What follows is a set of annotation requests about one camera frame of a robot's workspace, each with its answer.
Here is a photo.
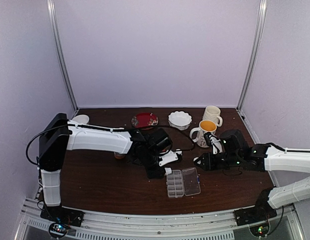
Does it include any clear plastic pill organizer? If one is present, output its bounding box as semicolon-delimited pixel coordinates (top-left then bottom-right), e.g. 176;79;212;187
166;167;201;198

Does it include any small white bottle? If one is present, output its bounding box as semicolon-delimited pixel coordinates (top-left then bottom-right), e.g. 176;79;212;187
165;167;172;176

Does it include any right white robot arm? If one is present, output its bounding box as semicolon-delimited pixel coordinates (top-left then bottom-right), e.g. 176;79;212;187
193;129;310;221

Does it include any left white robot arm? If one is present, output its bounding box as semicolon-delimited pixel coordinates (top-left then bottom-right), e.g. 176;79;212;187
39;113;178;222

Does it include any floral mug yellow inside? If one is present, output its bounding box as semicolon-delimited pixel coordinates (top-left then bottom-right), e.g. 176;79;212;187
189;120;217;148

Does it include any grey lid vitamin bottle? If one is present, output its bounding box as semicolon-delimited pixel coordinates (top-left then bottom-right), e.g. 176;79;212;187
114;152;126;160

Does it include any white scalloped bowl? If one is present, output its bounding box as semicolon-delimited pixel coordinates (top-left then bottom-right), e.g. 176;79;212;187
168;111;192;131

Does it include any cream ribbed mug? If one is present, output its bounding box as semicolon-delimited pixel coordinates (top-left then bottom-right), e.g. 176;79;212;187
202;105;223;127

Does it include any red floral plate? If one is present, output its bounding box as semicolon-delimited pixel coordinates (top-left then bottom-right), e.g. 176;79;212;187
131;112;159;130

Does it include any white ceramic rice bowl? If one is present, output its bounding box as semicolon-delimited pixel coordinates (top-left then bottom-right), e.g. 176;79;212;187
72;114;90;125

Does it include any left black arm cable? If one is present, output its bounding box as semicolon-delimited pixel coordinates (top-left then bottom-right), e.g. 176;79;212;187
26;124;197;167

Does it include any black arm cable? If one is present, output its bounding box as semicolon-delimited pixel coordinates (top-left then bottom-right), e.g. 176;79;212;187
267;142;310;154
26;124;197;167

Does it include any front aluminium rail base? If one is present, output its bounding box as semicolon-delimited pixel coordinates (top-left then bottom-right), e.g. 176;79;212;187
13;198;306;240

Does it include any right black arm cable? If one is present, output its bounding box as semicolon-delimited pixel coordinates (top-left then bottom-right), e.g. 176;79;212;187
267;142;310;154

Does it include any right aluminium frame post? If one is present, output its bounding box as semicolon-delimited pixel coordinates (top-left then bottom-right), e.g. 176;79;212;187
236;0;267;112

